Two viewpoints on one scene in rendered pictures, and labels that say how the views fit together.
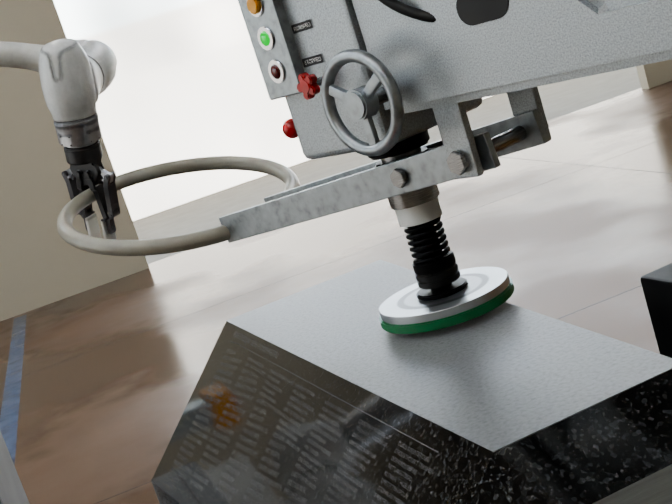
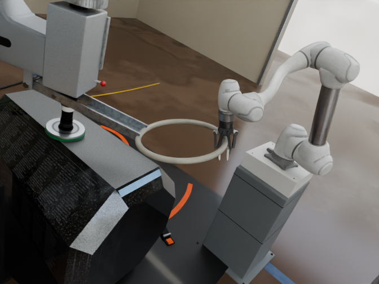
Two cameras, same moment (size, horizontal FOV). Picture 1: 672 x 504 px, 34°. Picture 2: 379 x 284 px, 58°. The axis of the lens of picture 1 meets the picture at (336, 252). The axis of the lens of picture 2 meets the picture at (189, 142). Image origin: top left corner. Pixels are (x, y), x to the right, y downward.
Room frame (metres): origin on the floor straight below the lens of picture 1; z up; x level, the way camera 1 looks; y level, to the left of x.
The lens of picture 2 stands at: (3.33, -0.83, 1.99)
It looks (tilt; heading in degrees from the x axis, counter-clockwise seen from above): 30 degrees down; 134
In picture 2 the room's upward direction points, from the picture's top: 19 degrees clockwise
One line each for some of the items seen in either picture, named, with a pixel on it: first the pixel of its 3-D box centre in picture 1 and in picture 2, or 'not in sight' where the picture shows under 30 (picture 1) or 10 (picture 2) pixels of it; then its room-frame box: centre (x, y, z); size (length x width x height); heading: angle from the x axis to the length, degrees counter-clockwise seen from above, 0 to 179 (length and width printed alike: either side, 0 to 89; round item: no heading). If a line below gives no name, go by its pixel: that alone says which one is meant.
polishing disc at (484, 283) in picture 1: (443, 294); (65, 128); (1.70, -0.14, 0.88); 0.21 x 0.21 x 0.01
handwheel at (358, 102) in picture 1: (379, 96); not in sight; (1.53, -0.12, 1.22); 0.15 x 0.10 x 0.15; 38
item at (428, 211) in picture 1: (417, 209); (67, 106); (1.70, -0.14, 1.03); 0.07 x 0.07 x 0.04
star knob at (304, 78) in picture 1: (314, 83); not in sight; (1.62, -0.05, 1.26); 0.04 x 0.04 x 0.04; 38
